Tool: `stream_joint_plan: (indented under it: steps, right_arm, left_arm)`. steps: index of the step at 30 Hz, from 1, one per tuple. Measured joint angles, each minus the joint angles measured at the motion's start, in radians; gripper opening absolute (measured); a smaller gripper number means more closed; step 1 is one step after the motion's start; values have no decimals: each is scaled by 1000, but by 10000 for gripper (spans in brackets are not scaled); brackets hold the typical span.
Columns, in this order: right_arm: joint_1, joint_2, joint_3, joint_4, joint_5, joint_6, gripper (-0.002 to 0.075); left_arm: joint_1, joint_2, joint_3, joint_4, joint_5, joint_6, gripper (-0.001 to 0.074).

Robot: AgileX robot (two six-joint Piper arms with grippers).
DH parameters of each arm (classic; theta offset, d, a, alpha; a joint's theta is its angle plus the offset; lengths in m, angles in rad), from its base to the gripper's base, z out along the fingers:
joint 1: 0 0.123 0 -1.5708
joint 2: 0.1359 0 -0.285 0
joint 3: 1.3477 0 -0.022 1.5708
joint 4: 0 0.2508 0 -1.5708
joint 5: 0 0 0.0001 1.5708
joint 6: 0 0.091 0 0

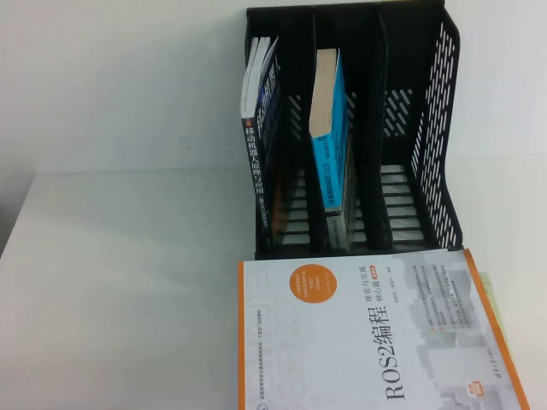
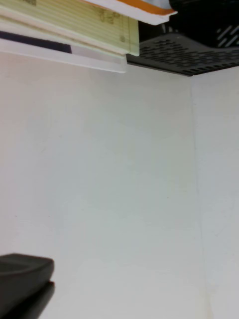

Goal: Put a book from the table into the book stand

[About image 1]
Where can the cyan and white book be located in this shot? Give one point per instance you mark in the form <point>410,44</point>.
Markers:
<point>327,171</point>

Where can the black plastic book stand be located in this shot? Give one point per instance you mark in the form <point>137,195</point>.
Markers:
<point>372,128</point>

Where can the pale yellow book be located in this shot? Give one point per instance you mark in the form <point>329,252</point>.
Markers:
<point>489,294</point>

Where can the dark blue robotics book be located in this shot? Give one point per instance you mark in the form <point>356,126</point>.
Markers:
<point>254,162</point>

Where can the white orange ROS2 book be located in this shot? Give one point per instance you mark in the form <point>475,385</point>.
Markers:
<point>342,341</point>

